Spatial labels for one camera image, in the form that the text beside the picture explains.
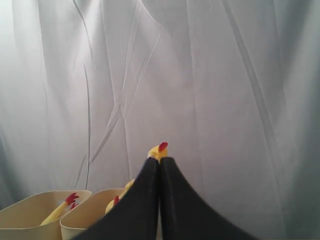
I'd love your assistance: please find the cream bin marked O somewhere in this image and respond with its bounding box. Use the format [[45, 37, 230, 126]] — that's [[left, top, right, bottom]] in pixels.
[[59, 188, 124, 240]]

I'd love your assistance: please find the broken yellow rubber chicken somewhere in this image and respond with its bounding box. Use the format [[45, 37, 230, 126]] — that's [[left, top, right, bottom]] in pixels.
[[40, 192, 79, 226]]

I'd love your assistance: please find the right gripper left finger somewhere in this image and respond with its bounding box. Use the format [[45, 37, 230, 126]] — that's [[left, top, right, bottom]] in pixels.
[[73, 158, 160, 240]]

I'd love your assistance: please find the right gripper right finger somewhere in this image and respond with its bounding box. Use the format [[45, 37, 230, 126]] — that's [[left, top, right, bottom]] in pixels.
[[159, 157, 255, 240]]

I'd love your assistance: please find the cream bin marked X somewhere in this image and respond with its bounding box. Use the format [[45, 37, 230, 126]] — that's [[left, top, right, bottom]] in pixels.
[[0, 190, 92, 240]]

